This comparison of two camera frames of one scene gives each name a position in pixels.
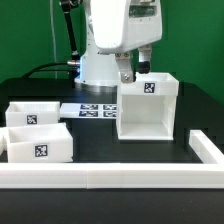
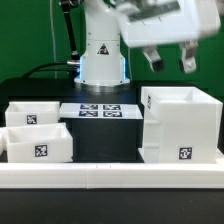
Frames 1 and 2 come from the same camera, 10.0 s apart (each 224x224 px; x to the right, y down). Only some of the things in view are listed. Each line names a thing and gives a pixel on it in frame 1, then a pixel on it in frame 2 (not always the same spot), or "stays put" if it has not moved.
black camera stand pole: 66,6 stays put
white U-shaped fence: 208,174 stays put
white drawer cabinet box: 146,107 → 181,125
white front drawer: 41,143 stays put
